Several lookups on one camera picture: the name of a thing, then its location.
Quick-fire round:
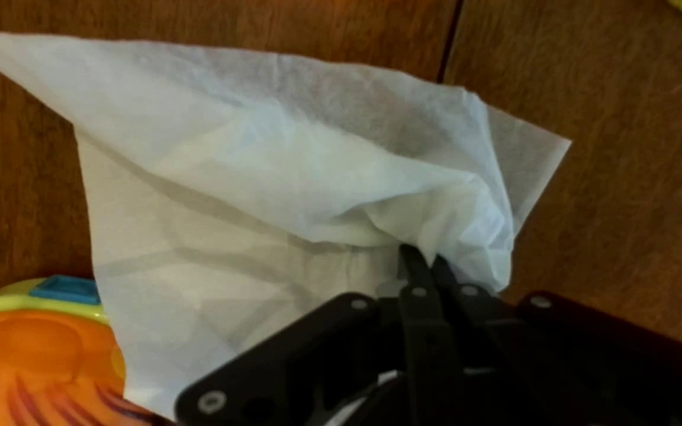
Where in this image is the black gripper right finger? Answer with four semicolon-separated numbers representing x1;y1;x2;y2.
431;254;682;426

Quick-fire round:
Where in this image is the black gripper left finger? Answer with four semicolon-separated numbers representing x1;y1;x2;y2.
172;243;448;426

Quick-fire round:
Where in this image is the white paper towel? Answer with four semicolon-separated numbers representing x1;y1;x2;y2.
0;24;573;421

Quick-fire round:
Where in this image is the orange tiger toy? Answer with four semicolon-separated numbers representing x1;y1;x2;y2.
0;275;171;426

